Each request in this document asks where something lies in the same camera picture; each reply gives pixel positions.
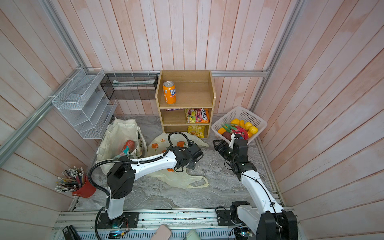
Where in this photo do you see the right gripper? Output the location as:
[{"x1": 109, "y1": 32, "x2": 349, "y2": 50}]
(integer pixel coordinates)
[{"x1": 214, "y1": 139, "x2": 237, "y2": 164}]

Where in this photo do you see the orange print plastic bag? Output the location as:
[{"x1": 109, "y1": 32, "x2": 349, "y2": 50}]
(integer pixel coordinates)
[{"x1": 146, "y1": 133, "x2": 209, "y2": 189}]

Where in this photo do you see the white plastic fruit basket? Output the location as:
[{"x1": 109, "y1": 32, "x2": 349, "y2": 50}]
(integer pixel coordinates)
[{"x1": 211, "y1": 106, "x2": 268, "y2": 145}]

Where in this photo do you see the red cola can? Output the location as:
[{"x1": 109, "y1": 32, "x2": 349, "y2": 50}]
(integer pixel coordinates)
[{"x1": 121, "y1": 140, "x2": 136, "y2": 156}]

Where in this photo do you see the cream canvas tote bag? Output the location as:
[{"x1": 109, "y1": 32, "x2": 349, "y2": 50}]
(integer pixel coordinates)
[{"x1": 96, "y1": 119, "x2": 147, "y2": 163}]

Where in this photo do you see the teal snack packet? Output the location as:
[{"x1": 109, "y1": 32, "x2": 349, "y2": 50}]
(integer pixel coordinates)
[{"x1": 113, "y1": 152, "x2": 129, "y2": 159}]

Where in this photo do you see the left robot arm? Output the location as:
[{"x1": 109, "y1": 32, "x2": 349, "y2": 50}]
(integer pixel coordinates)
[{"x1": 88, "y1": 132, "x2": 204, "y2": 232}]

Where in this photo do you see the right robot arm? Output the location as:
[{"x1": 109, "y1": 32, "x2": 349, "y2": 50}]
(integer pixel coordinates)
[{"x1": 213, "y1": 139, "x2": 299, "y2": 240}]

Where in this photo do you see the pink dragon fruit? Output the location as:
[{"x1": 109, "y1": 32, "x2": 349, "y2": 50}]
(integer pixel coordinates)
[{"x1": 222, "y1": 124, "x2": 249, "y2": 140}]

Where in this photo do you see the yellow chips packet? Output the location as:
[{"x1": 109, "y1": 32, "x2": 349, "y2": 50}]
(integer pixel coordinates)
[{"x1": 187, "y1": 126, "x2": 206, "y2": 138}]

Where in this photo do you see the yellow lemon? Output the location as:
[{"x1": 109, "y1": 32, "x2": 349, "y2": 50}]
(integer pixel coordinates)
[{"x1": 248, "y1": 126, "x2": 259, "y2": 135}]

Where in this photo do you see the orange snack packet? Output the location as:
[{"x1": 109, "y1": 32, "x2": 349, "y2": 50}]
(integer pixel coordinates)
[{"x1": 196, "y1": 109, "x2": 210, "y2": 124}]

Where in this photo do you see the colourful candy packet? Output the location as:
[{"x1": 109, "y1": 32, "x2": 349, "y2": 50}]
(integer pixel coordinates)
[{"x1": 185, "y1": 109, "x2": 202, "y2": 124}]

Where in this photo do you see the wooden two-tier shelf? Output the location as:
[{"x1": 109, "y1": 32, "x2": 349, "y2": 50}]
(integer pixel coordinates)
[{"x1": 156, "y1": 70, "x2": 216, "y2": 138}]

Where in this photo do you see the orange Fanta can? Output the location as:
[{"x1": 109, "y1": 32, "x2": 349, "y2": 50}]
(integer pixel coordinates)
[{"x1": 163, "y1": 81, "x2": 177, "y2": 104}]

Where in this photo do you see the pink phone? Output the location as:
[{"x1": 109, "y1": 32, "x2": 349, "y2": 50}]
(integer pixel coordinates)
[{"x1": 151, "y1": 225, "x2": 172, "y2": 240}]

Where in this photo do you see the black mesh basket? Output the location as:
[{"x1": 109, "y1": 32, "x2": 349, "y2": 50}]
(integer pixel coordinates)
[{"x1": 101, "y1": 73, "x2": 158, "y2": 101}]

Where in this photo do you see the red pencil cup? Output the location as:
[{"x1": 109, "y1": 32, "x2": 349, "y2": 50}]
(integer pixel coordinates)
[{"x1": 55, "y1": 167, "x2": 96, "y2": 198}]

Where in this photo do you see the white wire mesh rack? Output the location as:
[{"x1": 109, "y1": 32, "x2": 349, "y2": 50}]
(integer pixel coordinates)
[{"x1": 52, "y1": 68, "x2": 117, "y2": 140}]

